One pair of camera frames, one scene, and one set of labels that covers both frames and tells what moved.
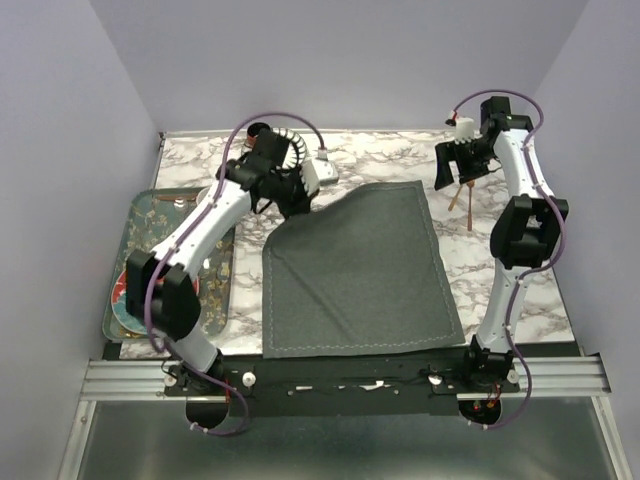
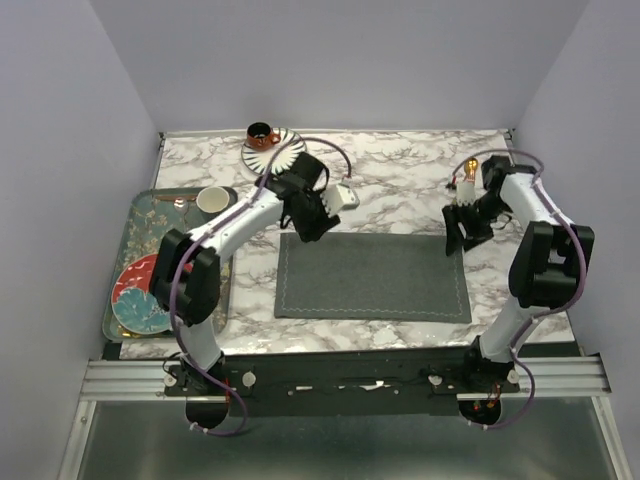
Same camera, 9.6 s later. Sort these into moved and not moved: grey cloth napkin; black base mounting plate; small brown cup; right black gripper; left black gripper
Moved: right black gripper; left black gripper; grey cloth napkin
Not moved: black base mounting plate; small brown cup
